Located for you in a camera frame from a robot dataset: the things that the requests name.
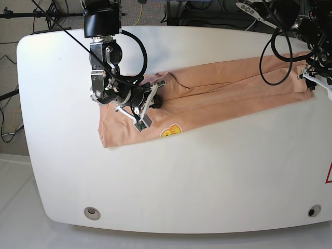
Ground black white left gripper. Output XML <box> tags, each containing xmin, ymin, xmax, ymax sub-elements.
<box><xmin>298</xmin><ymin>67</ymin><xmax>332</xmax><ymax>100</ymax></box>

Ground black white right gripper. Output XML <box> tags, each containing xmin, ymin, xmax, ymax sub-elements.
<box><xmin>114</xmin><ymin>80</ymin><xmax>165</xmax><ymax>124</ymax></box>

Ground peach pink T-shirt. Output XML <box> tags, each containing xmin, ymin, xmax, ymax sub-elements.
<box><xmin>98</xmin><ymin>56</ymin><xmax>312</xmax><ymax>148</ymax></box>

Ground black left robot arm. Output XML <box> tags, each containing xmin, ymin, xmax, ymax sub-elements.
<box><xmin>236</xmin><ymin>1</ymin><xmax>331</xmax><ymax>97</ymax></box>

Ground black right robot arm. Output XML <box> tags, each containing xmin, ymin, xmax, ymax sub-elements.
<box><xmin>81</xmin><ymin>1</ymin><xmax>165</xmax><ymax>131</ymax></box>

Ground right table grommet hole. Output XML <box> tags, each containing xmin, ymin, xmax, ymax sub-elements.
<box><xmin>308</xmin><ymin>204</ymin><xmax>322</xmax><ymax>217</ymax></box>

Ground table grommet hole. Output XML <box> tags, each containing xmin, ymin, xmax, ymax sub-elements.
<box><xmin>84</xmin><ymin>207</ymin><xmax>101</xmax><ymax>220</ymax></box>
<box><xmin>308</xmin><ymin>204</ymin><xmax>322</xmax><ymax>217</ymax></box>

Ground left table grommet hole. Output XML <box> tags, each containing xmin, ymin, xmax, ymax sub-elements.
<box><xmin>84</xmin><ymin>207</ymin><xmax>101</xmax><ymax>220</ymax></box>

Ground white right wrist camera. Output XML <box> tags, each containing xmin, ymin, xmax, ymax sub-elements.
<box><xmin>133</xmin><ymin>116</ymin><xmax>152</xmax><ymax>132</ymax></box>

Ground yellow cable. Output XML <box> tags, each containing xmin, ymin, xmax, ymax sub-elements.
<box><xmin>133</xmin><ymin>4</ymin><xmax>144</xmax><ymax>26</ymax></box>

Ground tangled black cables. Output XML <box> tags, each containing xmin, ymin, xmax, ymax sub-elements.
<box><xmin>160</xmin><ymin>0</ymin><xmax>250</xmax><ymax>29</ymax></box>

